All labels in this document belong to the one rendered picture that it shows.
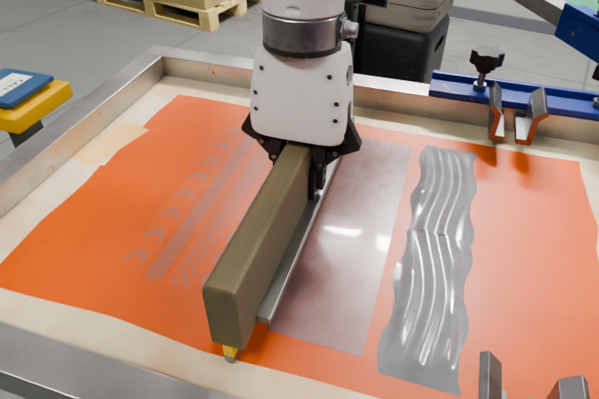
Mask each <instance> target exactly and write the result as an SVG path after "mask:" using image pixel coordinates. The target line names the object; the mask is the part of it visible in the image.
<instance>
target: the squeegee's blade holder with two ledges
mask: <svg viewBox="0 0 599 399"><path fill-rule="evenodd" d="M340 158H341V157H339V158H337V159H336V160H334V161H333V162H332V163H330V164H329V165H327V168H326V183H325V187H324V189H323V190H319V191H318V193H317V195H316V198H315V199H308V203H307V205H306V206H305V208H304V210H303V213H302V215H301V217H300V219H299V222H298V224H297V226H296V228H295V231H294V233H293V235H292V236H291V240H290V242H289V244H288V246H287V249H286V250H285V252H284V254H283V258H282V260H281V262H280V264H279V266H278V268H277V270H276V272H275V276H274V278H273V279H272V281H271V283H270V286H269V288H268V290H267V293H266V295H265V297H264V299H263V301H262V304H261V306H260V308H259V310H258V313H257V315H256V318H257V323H260V324H264V325H267V326H269V325H271V323H272V321H273V319H274V317H275V313H276V311H277V309H278V306H279V305H280V302H281V300H282V298H283V294H284V291H285V290H286V288H287V285H288V283H289V280H290V278H291V275H292V273H293V270H294V268H295V266H296V264H297V262H298V259H299V257H300V253H301V251H302V249H303V247H304V244H305V242H306V240H307V237H308V234H309V232H310V230H311V227H312V225H313V223H314V221H315V219H316V215H317V212H318V210H319V208H320V206H321V204H322V201H323V199H324V195H325V194H326V191H327V189H328V186H329V184H330V182H331V180H332V176H333V174H334V172H335V169H336V167H337V165H338V163H339V161H340Z"/></svg>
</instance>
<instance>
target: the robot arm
mask: <svg viewBox="0 0 599 399"><path fill-rule="evenodd" d="M344 4H345V0H262V31H263V36H262V37H261V38H260V39H259V40H258V42H257V46H256V50H255V55H254V62H253V68H252V75H251V86H250V113H249V114H248V116H247V118H246V119H245V120H244V122H243V124H242V131H243V132H244V133H245V134H247V135H249V136H250V137H252V138H253V139H256V140H257V141H258V143H259V144H260V145H261V146H262V148H263V149H264V150H265V151H266V152H267V153H268V157H269V159H270V160H271V161H273V166H274V164H275V162H276V161H277V159H278V157H279V156H280V154H281V152H282V151H283V148H284V146H285V145H286V143H287V140H290V141H295V142H301V143H310V144H313V153H314V161H313V164H312V166H311V168H310V169H309V182H308V197H309V198H310V199H312V200H314V199H315V198H316V195H317V193H318V191H319V190H323V189H324V187H325V183H326V168H327V165H329V164H330V163H332V162H333V161H334V160H336V159H337V158H339V157H340V156H341V155H347V154H350V153H353V152H356V151H359V150H360V148H361V145H362V140H361V138H360V136H359V134H358V132H357V129H356V127H355V125H354V123H353V121H352V113H353V65H352V55H351V49H350V44H349V43H348V42H346V41H343V40H344V39H345V38H349V37H354V38H357V34H358V28H359V25H358V23H355V22H351V21H350V20H348V19H347V15H346V11H344ZM343 138H344V139H345V140H343Z"/></svg>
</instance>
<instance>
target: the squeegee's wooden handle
mask: <svg viewBox="0 0 599 399"><path fill-rule="evenodd" d="M313 161H314V153H313V144H310V143H305V142H295V141H290V140H289V141H288V142H287V143H286V145H285V146H284V148H283V151H282V152H281V154H280V156H279V157H278V159H277V161H276V162H275V164H274V166H273V167H272V169H271V171H270V173H269V174H268V176H267V178H266V180H265V182H264V183H263V184H262V186H261V188H260V189H259V191H258V194H257V195H256V197H255V199H254V200H253V201H252V203H251V205H250V207H249V209H248V210H247V212H246V214H245V216H244V217H243V219H242V220H241V222H240V224H239V226H238V227H237V229H236V231H235V233H234V235H233V237H232V238H231V239H230V241H229V243H228V244H227V246H226V248H225V250H224V252H223V254H222V255H221V257H220V258H219V259H218V261H217V264H216V265H215V267H214V269H213V270H212V272H211V274H210V276H209V278H208V279H207V280H206V282H205V284H204V286H203V287H202V289H201V292H202V297H203V301H204V305H205V310H206V315H207V319H208V323H209V331H210V335H211V340H212V342H215V343H219V344H221V345H225V346H230V347H233V348H237V349H240V350H243V349H245V347H246V346H247V343H248V341H249V339H250V335H251V333H252V331H253V329H254V327H255V325H256V323H257V318H256V315H257V313H258V310H259V308H260V306H261V304H262V301H263V299H264V297H265V295H266V293H267V290H268V288H269V286H270V283H271V281H272V279H273V278H274V276H275V272H276V270H277V268H278V266H279V264H280V262H281V260H282V258H283V254H284V252H285V250H286V249H287V246H288V244H289V242H290V240H291V236H292V235H293V233H294V231H295V228H296V226H297V224H298V222H299V220H300V217H301V215H302V213H303V210H304V208H305V206H306V205H307V203H308V199H309V197H308V182H309V169H310V168H311V166H312V164H313Z"/></svg>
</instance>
